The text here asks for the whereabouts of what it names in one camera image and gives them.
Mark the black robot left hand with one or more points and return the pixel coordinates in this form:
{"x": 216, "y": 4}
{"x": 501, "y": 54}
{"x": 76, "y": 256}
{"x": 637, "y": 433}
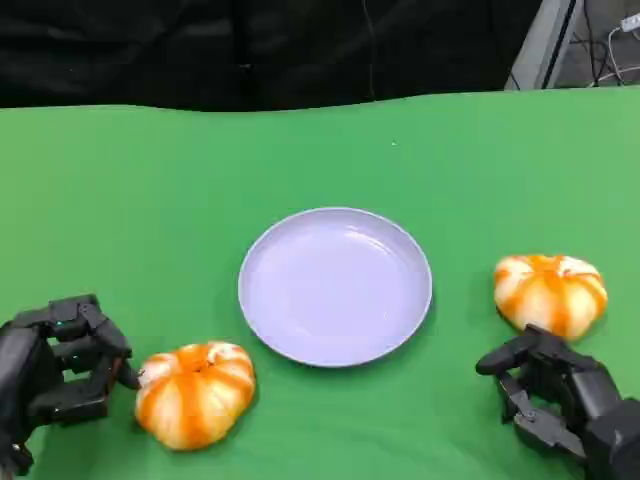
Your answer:
{"x": 30, "y": 360}

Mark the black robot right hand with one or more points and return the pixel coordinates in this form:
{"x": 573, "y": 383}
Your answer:
{"x": 585, "y": 395}

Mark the orange and white bread roll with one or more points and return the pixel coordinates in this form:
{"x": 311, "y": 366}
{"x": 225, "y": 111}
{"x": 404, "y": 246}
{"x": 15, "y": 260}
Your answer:
{"x": 195, "y": 400}
{"x": 550, "y": 295}

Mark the green table cloth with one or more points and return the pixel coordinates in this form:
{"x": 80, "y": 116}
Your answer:
{"x": 150, "y": 200}

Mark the lilac plate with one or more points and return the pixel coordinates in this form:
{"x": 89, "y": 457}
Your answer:
{"x": 335, "y": 290}

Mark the black backdrop curtain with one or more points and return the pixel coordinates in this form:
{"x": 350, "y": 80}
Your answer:
{"x": 200, "y": 50}

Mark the white charger plug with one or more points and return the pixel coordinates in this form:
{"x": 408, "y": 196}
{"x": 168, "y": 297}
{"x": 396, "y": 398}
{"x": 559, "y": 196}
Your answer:
{"x": 631, "y": 23}

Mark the grey metal frame panel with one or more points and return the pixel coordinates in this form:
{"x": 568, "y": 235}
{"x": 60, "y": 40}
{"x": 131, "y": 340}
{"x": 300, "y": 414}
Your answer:
{"x": 550, "y": 45}

